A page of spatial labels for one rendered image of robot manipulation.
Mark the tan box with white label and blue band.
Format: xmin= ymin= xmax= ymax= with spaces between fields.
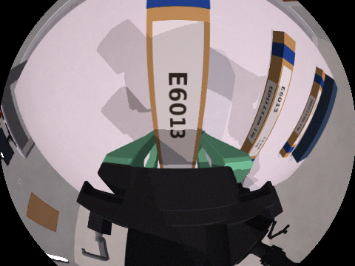
xmin=280 ymin=67 xmax=325 ymax=158

